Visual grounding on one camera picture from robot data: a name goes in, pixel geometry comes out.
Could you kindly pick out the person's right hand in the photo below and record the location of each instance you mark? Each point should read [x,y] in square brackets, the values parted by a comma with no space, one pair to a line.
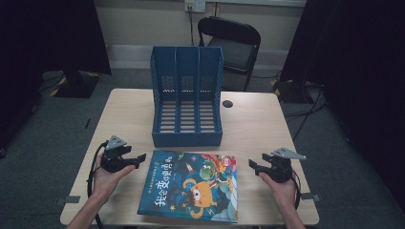
[285,192]

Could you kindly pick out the black stand base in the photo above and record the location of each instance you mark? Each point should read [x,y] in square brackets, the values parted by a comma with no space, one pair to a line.
[78,86]
[293,93]

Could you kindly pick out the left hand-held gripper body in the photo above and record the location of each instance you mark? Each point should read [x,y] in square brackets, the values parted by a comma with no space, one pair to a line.
[114,160]

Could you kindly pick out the black folding chair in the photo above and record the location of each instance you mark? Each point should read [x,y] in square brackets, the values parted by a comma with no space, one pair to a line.
[235,51]

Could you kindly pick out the blue plastic file rack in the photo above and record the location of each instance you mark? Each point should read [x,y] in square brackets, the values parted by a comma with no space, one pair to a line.
[187,140]

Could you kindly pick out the black curtain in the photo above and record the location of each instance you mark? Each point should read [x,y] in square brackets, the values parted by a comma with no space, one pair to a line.
[47,38]
[356,63]

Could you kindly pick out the white wall socket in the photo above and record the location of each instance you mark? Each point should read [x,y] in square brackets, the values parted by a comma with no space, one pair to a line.
[195,5]

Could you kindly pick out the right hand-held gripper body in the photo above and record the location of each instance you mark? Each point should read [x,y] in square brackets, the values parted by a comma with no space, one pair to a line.
[281,170]

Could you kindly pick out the person's left hand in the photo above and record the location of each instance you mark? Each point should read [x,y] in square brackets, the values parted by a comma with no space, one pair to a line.
[105,183]

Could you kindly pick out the grey tape strip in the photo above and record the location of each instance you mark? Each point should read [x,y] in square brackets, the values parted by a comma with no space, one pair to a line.
[309,196]
[71,199]

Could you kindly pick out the small black floor object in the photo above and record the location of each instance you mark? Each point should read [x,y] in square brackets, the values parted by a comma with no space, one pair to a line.
[87,123]

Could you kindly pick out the blue monster picture book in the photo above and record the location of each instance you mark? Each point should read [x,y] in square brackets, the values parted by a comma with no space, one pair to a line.
[178,187]

